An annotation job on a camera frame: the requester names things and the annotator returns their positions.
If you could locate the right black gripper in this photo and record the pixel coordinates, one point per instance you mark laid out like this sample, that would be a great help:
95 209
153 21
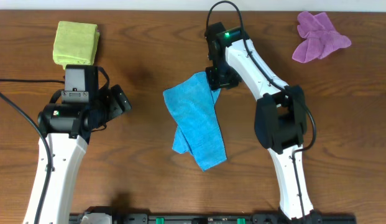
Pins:
222 81

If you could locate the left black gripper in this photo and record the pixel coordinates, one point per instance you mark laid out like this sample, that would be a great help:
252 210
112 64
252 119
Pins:
120 98

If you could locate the blue microfiber cloth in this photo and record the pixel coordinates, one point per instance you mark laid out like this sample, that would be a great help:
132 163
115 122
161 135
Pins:
192 105

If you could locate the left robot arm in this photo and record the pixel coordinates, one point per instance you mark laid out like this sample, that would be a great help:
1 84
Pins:
65 126

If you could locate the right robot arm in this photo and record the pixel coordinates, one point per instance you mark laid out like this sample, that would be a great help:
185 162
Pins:
281 114

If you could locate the folded green cloth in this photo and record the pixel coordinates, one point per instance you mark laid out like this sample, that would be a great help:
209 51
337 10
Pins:
75 43

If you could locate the purple crumpled cloth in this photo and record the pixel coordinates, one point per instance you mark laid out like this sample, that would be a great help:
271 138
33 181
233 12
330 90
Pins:
320 37

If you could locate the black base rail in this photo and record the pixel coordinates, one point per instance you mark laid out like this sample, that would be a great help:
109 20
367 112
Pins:
109 215

